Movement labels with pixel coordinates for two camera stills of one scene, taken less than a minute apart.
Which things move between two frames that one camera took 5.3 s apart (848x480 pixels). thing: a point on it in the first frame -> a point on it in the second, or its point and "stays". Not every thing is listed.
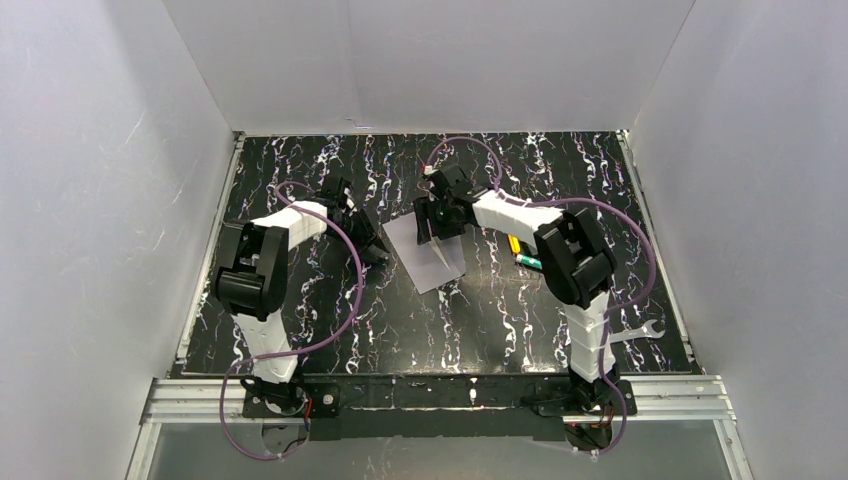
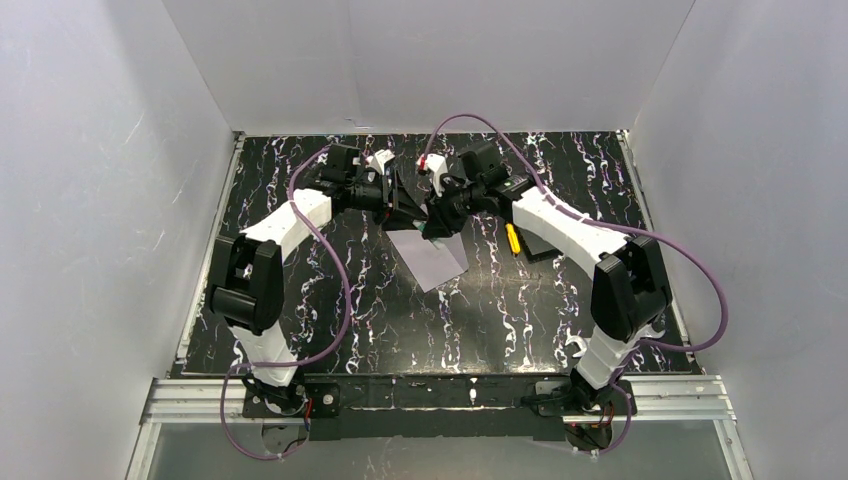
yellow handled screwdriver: [515, 243] stays
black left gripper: [361, 232] -> [387, 198]
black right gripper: [436, 218] stays
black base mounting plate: [437, 408] stays
